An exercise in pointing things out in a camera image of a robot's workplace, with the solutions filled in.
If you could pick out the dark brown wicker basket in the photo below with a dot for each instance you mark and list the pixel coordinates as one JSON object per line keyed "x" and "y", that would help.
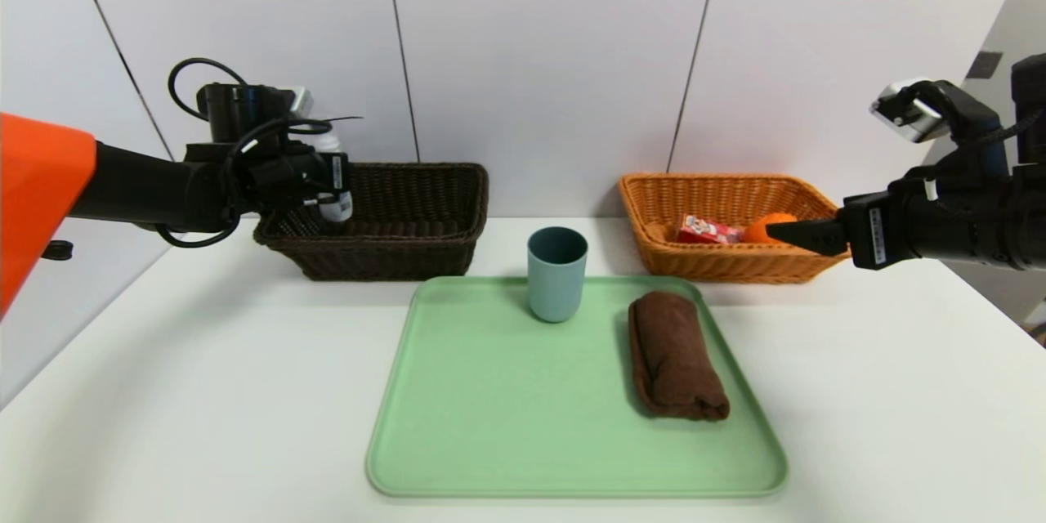
{"x": 409, "y": 245}

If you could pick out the brown rolled towel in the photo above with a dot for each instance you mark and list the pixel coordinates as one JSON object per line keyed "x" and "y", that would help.
{"x": 674, "y": 359}

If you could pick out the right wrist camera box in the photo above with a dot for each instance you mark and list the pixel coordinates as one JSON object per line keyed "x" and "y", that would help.
{"x": 907, "y": 110}

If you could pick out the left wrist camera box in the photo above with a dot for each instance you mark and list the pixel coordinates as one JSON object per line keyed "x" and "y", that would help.
{"x": 299, "y": 102}

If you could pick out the dark wall fixture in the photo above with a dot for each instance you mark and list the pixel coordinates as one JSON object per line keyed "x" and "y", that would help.
{"x": 985, "y": 65}

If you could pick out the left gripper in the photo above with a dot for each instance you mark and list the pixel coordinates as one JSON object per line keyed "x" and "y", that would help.
{"x": 336, "y": 172}

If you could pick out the orange wicker basket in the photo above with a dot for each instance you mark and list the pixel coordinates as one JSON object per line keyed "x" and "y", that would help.
{"x": 711, "y": 265}

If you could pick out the blue-grey plastic cup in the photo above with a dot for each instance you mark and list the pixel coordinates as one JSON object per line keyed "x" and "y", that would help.
{"x": 556, "y": 286}

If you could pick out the red snack carton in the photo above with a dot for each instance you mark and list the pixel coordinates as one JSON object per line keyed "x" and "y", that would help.
{"x": 707, "y": 230}

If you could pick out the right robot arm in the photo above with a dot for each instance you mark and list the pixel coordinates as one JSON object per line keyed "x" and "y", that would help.
{"x": 981, "y": 221}

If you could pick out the light green plastic tray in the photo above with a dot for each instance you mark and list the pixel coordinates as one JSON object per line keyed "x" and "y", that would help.
{"x": 531, "y": 425}

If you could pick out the white plastic bottle clear cap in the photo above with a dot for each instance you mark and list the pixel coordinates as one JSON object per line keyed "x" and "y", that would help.
{"x": 335, "y": 209}

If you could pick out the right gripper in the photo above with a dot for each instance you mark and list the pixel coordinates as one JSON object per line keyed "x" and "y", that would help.
{"x": 871, "y": 236}

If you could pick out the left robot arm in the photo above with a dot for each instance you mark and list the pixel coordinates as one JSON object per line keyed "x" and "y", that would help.
{"x": 131, "y": 188}

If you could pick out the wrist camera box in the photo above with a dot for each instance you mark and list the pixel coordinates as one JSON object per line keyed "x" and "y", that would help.
{"x": 299, "y": 102}
{"x": 907, "y": 110}

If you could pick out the orange fruit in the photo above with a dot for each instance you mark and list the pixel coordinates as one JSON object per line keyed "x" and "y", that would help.
{"x": 764, "y": 227}

